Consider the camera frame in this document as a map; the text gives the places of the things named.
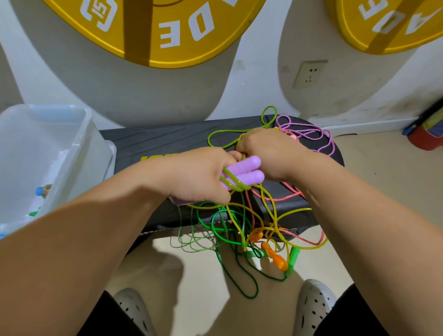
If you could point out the person's right hand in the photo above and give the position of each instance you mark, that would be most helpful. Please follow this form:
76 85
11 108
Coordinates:
280 152

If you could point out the person's left hand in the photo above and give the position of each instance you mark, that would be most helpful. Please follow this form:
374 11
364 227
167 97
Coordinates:
194 176

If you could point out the clear plastic storage bin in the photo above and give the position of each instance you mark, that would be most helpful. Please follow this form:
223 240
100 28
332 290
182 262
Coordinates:
38 152

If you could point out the person's left forearm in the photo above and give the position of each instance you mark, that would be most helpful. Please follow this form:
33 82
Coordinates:
69 256

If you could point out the person's right forearm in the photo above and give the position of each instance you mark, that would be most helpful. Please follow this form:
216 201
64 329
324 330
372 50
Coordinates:
374 242

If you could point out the person's left grey shoe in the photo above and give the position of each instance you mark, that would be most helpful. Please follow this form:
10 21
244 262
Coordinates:
135 310

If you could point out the person's black shorts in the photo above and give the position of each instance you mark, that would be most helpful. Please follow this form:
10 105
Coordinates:
104 320

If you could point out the black aerobic step platform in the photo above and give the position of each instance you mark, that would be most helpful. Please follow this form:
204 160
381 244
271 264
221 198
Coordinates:
166 135

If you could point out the translucent plastic lid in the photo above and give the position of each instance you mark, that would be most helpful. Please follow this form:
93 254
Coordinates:
109 156

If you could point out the red fire extinguisher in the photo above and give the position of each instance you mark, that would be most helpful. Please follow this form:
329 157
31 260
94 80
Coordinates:
426 131

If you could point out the large yellow weight plate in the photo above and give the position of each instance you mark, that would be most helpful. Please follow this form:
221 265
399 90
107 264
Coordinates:
152 34

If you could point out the white wall socket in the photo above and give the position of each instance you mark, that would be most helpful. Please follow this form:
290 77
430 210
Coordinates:
310 73

